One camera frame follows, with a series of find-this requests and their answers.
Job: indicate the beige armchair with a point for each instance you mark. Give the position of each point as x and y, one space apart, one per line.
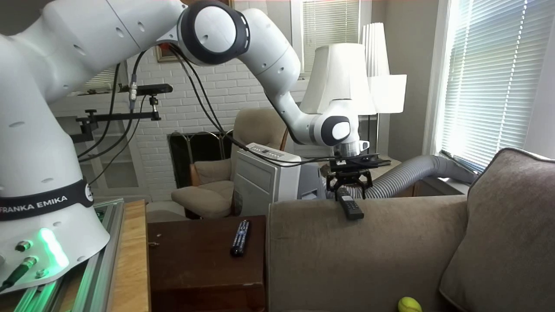
212 189

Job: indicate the black fireplace screen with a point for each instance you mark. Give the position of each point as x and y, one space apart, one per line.
195 145

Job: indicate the brown sofa cushion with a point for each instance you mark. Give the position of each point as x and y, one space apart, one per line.
506 260

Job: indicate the brown fabric sofa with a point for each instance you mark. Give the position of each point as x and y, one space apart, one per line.
322 262

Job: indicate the black camera on mount arm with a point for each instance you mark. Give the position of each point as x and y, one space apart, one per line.
89 121

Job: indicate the yellow tennis ball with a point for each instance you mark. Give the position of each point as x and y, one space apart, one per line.
408 303

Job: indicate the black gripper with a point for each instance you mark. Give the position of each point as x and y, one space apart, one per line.
351 171

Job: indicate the white shade table lamp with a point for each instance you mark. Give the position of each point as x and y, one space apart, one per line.
339 73

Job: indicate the black remote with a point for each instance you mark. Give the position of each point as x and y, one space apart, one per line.
353 211
240 239

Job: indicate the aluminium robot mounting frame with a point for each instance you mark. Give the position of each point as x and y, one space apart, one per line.
88 260

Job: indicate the light wooden side table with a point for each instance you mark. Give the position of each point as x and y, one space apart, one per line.
384 165

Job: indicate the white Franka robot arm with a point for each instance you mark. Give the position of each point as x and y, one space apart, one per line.
74 40

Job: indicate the white window blinds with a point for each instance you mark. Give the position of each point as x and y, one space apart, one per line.
495 64

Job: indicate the dark wooden side table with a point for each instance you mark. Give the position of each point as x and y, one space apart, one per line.
192 267

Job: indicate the black remote on table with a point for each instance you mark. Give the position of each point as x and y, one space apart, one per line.
240 239

